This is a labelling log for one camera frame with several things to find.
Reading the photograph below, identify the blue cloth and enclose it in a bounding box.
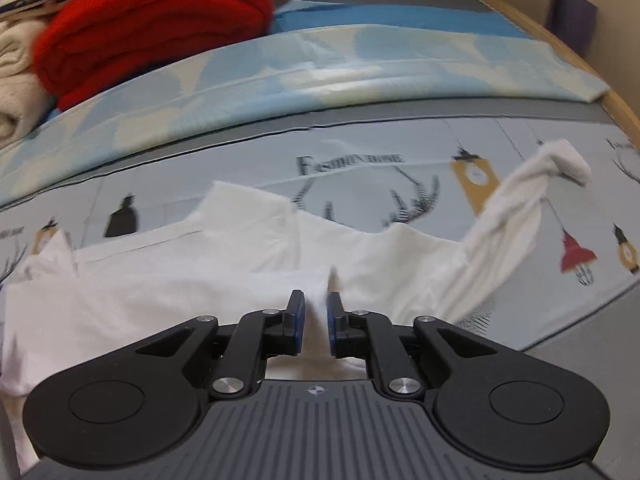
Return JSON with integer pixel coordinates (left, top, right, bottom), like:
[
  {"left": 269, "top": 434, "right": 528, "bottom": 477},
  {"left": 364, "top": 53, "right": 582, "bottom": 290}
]
[{"left": 272, "top": 0, "right": 532, "bottom": 42}]

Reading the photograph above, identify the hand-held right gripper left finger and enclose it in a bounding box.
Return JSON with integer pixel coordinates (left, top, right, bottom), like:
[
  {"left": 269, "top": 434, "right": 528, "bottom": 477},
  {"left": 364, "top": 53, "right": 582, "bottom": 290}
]
[{"left": 134, "top": 289, "right": 307, "bottom": 402}]

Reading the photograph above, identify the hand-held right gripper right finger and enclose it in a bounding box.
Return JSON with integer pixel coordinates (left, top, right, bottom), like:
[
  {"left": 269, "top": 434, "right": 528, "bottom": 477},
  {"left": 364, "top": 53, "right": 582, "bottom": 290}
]
[{"left": 326, "top": 290, "right": 507, "bottom": 401}]

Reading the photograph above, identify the cream folded blanket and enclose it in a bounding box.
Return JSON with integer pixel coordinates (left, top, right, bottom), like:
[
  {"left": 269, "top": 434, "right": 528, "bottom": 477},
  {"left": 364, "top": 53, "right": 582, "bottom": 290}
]
[{"left": 0, "top": 12, "right": 56, "bottom": 148}]

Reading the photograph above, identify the grey mattress cover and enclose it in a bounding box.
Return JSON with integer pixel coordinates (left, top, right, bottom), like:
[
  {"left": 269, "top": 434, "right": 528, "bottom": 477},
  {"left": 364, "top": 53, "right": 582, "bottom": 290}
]
[{"left": 0, "top": 0, "right": 640, "bottom": 480}]

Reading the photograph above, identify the white shirt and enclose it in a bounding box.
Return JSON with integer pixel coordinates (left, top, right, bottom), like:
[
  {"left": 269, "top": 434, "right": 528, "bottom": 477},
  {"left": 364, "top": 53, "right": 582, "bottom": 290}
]
[{"left": 0, "top": 140, "right": 593, "bottom": 466}]

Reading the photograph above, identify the light blue patterned blanket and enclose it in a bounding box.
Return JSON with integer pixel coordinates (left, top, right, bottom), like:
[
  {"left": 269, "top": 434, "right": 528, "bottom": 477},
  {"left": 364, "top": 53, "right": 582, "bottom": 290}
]
[{"left": 0, "top": 25, "right": 612, "bottom": 202}]

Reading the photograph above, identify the wooden bed frame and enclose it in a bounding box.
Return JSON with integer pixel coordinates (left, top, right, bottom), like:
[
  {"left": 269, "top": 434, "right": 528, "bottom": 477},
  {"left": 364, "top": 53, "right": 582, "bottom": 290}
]
[{"left": 480, "top": 0, "right": 640, "bottom": 161}]

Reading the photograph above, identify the purple box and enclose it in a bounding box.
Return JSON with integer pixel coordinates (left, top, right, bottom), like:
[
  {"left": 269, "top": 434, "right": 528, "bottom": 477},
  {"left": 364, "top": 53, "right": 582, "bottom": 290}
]
[{"left": 544, "top": 0, "right": 601, "bottom": 57}]

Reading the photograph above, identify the red folded blanket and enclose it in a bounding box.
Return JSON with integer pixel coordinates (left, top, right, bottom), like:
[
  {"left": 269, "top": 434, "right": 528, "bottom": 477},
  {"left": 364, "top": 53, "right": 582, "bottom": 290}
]
[{"left": 31, "top": 0, "right": 275, "bottom": 112}]

